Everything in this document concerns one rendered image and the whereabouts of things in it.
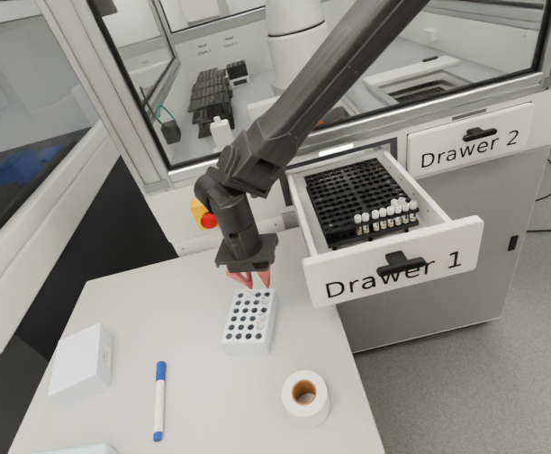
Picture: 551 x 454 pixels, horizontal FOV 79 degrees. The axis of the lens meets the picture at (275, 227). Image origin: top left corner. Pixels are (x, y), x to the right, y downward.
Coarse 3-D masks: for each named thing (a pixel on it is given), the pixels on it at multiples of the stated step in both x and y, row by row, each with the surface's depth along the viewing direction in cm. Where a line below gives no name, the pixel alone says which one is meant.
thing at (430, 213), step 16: (352, 160) 83; (384, 160) 82; (288, 176) 83; (304, 176) 84; (400, 176) 74; (304, 192) 87; (416, 192) 68; (304, 208) 81; (432, 208) 62; (304, 224) 67; (432, 224) 64; (304, 240) 66; (320, 240) 71
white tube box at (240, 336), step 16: (272, 288) 69; (240, 304) 67; (256, 304) 68; (272, 304) 66; (240, 320) 65; (256, 320) 63; (272, 320) 65; (224, 336) 62; (240, 336) 63; (256, 336) 61; (240, 352) 62; (256, 352) 62
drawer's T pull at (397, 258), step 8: (392, 256) 53; (400, 256) 52; (392, 264) 51; (400, 264) 51; (408, 264) 51; (416, 264) 51; (424, 264) 51; (376, 272) 52; (384, 272) 51; (392, 272) 51
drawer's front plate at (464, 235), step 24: (384, 240) 54; (408, 240) 52; (432, 240) 53; (456, 240) 54; (480, 240) 54; (312, 264) 53; (336, 264) 54; (360, 264) 54; (384, 264) 55; (432, 264) 56; (456, 264) 57; (312, 288) 57; (336, 288) 57; (360, 288) 58; (384, 288) 59
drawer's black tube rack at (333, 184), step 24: (336, 168) 80; (360, 168) 78; (384, 168) 75; (312, 192) 74; (336, 192) 72; (360, 192) 71; (384, 192) 69; (336, 216) 65; (336, 240) 65; (360, 240) 64
